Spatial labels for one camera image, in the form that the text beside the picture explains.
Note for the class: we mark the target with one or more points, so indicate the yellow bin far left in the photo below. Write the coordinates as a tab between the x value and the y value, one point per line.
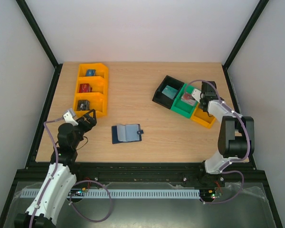
101	69

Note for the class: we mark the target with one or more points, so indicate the black bin right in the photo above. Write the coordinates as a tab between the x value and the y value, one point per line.
160	98

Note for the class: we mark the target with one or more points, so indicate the green bin right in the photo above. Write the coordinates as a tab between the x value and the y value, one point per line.
182	107

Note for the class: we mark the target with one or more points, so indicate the yellow bin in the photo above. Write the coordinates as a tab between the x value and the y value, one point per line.
97	101
202	118
101	69
96	83

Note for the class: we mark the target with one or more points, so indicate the dark card in yellow bin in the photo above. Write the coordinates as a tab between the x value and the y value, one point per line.
83	105

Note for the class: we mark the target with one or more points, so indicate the red card in yellow bin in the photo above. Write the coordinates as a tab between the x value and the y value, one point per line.
85	88

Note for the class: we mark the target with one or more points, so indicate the blue card in yellow bin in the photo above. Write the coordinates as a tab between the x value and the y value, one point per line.
90	72

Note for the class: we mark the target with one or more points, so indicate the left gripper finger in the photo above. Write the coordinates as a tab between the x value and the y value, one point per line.
82	118
90	116

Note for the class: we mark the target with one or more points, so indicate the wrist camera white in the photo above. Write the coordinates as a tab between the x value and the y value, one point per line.
196	94
69	115

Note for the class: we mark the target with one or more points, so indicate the right black frame post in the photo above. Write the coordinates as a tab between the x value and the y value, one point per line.
245	32

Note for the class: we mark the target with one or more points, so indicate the teal credit card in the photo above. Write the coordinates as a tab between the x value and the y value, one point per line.
170	92

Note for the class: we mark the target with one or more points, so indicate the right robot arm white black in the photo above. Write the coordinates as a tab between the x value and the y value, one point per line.
236	139

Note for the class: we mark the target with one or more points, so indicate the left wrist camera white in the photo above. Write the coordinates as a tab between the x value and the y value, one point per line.
69	115

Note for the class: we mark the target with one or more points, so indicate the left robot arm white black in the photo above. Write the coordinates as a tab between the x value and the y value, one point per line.
45	208

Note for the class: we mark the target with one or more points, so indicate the yellow bin middle left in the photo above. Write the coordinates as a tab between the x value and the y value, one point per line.
96	83

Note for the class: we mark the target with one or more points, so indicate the red card in green bin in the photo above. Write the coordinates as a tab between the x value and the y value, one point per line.
188	99

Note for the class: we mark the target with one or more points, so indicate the yellow bin near left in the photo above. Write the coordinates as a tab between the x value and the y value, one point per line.
97	101

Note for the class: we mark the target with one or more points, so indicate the yellow bin right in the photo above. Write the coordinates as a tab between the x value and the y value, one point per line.
202	118

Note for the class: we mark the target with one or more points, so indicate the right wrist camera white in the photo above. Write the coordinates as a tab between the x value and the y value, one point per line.
196	94

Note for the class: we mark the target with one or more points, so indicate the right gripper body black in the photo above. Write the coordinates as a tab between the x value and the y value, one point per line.
208	86

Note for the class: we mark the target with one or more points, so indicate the blue leather card holder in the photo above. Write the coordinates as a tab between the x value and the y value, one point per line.
126	133

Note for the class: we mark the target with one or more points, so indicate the black frame post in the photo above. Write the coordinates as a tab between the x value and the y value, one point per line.
245	32
37	31

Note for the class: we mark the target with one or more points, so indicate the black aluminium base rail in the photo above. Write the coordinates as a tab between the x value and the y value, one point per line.
185	174

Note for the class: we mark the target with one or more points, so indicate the slotted grey cable duct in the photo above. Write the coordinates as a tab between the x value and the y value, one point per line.
139	194

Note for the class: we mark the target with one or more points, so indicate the left black frame post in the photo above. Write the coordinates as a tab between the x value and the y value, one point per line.
37	31

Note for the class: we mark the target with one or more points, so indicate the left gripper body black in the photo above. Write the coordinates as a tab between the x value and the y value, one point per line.
87	128

